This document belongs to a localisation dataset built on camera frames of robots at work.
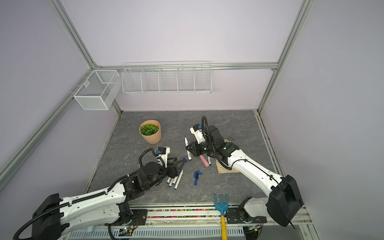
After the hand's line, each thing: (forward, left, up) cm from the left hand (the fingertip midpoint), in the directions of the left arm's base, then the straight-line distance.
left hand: (181, 162), depth 74 cm
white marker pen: (+4, -4, +2) cm, 6 cm away
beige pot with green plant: (+25, +20, -6) cm, 33 cm away
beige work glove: (+1, -23, -17) cm, 28 cm away
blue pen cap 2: (+1, -9, -18) cm, 20 cm away
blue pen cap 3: (0, -7, -17) cm, 18 cm away
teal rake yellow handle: (-19, -20, -16) cm, 32 cm away
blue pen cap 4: (-5, -7, -18) cm, 19 cm away
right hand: (+6, -3, +2) cm, 8 cm away
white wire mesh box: (+52, +54, +7) cm, 75 cm away
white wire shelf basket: (+59, +4, +10) cm, 60 cm away
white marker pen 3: (-4, +7, -17) cm, 19 cm away
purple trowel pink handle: (+5, -14, -16) cm, 22 cm away
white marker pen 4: (-3, +3, -16) cm, 17 cm away
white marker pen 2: (+8, -16, -17) cm, 25 cm away
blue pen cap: (+10, 0, -17) cm, 20 cm away
